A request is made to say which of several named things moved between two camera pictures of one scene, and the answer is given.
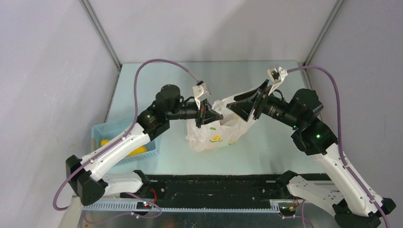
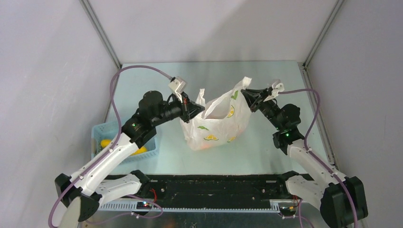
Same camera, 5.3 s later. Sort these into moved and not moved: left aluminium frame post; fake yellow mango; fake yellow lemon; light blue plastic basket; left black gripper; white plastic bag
Moved: white plastic bag; left black gripper
Not moved: left aluminium frame post; fake yellow mango; fake yellow lemon; light blue plastic basket
